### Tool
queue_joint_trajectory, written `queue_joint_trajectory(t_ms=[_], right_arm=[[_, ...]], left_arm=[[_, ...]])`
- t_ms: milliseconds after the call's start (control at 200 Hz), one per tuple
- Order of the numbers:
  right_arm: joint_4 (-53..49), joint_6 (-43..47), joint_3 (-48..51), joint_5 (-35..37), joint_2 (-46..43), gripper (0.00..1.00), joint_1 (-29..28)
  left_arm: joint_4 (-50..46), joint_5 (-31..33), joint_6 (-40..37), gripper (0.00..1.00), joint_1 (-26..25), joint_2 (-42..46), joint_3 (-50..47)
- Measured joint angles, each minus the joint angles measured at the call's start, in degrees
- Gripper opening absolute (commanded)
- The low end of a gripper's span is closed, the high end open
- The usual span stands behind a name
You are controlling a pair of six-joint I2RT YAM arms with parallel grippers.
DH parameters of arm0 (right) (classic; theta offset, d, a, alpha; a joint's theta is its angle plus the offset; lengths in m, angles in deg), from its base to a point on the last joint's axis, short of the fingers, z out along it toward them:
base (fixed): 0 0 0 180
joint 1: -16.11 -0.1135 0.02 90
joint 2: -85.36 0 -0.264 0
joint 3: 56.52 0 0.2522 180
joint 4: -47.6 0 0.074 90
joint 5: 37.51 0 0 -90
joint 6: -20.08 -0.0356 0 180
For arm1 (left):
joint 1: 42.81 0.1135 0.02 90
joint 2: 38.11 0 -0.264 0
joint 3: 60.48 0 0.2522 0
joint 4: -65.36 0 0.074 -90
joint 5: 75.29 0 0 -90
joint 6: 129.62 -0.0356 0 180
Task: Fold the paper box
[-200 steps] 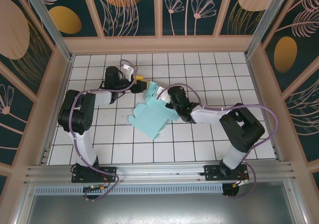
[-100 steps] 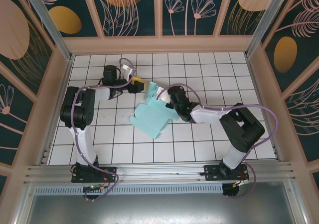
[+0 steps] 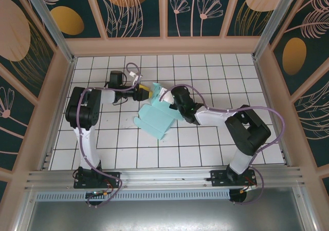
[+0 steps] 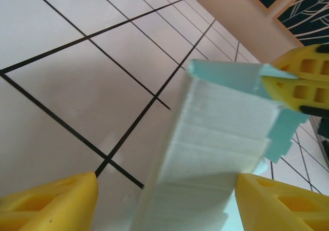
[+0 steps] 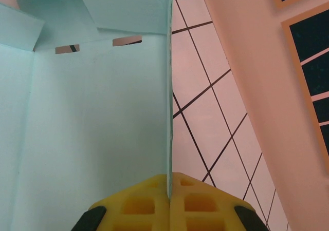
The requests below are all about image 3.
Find teal paper box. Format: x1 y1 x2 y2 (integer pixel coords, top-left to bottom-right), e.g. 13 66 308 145
133 82 185 141

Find small circuit board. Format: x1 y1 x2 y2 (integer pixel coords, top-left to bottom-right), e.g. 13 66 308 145
85 189 108 199

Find grey metal sheet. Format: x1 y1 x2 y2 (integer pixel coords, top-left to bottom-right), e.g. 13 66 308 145
15 187 317 231

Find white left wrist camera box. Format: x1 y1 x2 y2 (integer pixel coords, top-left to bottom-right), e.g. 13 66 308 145
129 71 144 88

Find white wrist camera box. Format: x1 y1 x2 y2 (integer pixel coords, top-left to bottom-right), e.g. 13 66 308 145
158 87 175 105
129 71 144 88

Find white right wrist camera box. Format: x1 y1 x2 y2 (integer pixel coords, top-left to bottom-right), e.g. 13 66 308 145
158 87 175 105

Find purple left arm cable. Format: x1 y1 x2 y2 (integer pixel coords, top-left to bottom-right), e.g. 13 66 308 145
77 62 144 208

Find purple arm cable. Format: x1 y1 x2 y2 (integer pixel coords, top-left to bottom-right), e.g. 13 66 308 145
159 84 286 206
77 62 144 208

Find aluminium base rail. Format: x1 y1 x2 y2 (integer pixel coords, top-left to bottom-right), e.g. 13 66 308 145
24 166 305 190

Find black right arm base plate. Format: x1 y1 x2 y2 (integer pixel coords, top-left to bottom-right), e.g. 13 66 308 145
210 169 258 188

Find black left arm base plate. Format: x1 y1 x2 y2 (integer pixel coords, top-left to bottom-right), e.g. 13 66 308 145
74 171 121 189

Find wall panel orange circle leaves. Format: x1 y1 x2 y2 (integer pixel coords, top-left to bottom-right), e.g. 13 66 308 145
92 0 162 39

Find wall panel with flowers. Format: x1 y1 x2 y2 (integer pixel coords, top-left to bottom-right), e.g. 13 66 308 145
167 0 235 38

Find wall panel with gold oval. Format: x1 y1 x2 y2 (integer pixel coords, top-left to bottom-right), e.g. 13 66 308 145
38 0 108 39

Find grey slotted cable duct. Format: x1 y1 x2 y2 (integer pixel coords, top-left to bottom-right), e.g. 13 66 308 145
34 189 231 201

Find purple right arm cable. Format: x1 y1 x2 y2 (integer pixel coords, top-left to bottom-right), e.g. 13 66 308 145
159 84 286 206

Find aluminium corner post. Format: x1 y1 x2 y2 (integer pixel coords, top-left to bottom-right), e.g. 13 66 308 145
20 0 77 64
251 0 303 60

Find aluminium table edge rail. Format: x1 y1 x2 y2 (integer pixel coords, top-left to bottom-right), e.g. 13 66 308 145
251 52 291 166
41 56 77 171

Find wall panel gold oval fern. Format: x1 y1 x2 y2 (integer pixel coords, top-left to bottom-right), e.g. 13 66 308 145
269 0 329 97

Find wall panel single flower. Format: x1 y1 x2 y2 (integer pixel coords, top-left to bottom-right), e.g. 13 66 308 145
0 63 36 171

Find wall panel pink circle grass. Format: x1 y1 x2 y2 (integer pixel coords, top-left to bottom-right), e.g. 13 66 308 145
225 0 283 37

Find wall panel large pink circle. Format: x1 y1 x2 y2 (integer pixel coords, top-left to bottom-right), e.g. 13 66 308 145
0 0 57 100

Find wall panel pink leaves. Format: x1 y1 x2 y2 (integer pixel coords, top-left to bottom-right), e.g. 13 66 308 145
292 78 329 168

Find aluminium frame strut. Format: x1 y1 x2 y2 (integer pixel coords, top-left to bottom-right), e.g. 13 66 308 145
295 181 318 231
14 189 35 231

